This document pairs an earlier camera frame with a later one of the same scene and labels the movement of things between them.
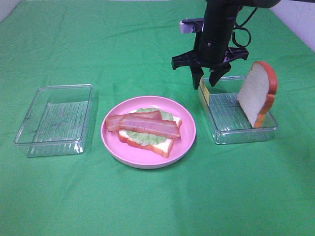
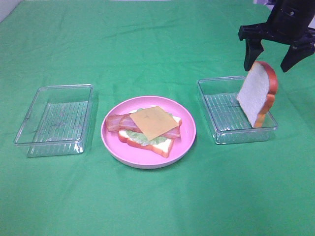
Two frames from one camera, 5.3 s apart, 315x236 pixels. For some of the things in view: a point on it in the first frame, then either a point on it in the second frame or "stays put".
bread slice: [257, 93] stays put
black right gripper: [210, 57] → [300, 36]
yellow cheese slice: [204, 90] → [153, 122]
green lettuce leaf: [145, 139] stays put
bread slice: [162, 147] stays put
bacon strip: [112, 122] stays put
